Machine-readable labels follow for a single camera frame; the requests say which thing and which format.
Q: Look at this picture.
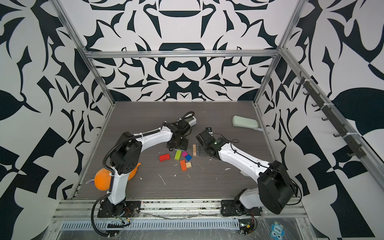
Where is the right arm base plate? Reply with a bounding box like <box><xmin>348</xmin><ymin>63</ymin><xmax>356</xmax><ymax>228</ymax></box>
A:
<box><xmin>220</xmin><ymin>200</ymin><xmax>263</xmax><ymax>217</ymax></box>

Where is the white slotted cable duct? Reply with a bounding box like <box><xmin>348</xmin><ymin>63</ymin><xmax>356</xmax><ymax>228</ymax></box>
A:
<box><xmin>59</xmin><ymin>218</ymin><xmax>241</xmax><ymax>231</ymax></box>

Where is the white digital clock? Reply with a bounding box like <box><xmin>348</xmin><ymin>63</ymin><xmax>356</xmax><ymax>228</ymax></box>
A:
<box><xmin>185</xmin><ymin>117</ymin><xmax>197</xmax><ymax>128</ymax></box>

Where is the natural wood block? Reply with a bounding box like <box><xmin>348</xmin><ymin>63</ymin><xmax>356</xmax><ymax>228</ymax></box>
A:
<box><xmin>193</xmin><ymin>145</ymin><xmax>197</xmax><ymax>157</ymax></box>

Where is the red block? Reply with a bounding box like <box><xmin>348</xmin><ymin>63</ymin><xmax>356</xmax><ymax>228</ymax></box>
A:
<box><xmin>159</xmin><ymin>154</ymin><xmax>171</xmax><ymax>162</ymax></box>

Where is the orange toy whale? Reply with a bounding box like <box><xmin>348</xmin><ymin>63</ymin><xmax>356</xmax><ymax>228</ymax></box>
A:
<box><xmin>94</xmin><ymin>163</ymin><xmax>141</xmax><ymax>191</ymax></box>

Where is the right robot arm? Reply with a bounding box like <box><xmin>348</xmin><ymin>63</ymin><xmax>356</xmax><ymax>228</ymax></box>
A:
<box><xmin>196</xmin><ymin>130</ymin><xmax>298</xmax><ymax>216</ymax></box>

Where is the blue robot sticker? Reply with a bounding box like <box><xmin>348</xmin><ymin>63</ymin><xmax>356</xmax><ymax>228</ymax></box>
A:
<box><xmin>270</xmin><ymin>222</ymin><xmax>285</xmax><ymax>240</ymax></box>

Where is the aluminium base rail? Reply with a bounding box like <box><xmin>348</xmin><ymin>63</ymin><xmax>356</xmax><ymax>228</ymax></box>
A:
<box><xmin>53</xmin><ymin>197</ymin><xmax>308</xmax><ymax>220</ymax></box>

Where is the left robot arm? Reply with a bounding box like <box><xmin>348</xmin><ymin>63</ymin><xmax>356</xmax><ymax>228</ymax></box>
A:
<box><xmin>103</xmin><ymin>120</ymin><xmax>196</xmax><ymax>207</ymax></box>

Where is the orange block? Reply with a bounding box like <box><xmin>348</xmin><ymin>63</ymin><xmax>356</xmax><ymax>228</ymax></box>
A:
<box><xmin>180</xmin><ymin>160</ymin><xmax>188</xmax><ymax>172</ymax></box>

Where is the lime green block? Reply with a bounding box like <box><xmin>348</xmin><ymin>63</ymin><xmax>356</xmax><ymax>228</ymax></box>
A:
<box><xmin>174</xmin><ymin>150</ymin><xmax>182</xmax><ymax>161</ymax></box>

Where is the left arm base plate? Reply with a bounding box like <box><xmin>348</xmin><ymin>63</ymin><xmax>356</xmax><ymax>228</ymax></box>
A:
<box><xmin>97</xmin><ymin>200</ymin><xmax>142</xmax><ymax>218</ymax></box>

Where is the pale green case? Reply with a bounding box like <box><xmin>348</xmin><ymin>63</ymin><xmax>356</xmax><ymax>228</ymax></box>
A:
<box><xmin>232</xmin><ymin>116</ymin><xmax>263</xmax><ymax>132</ymax></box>

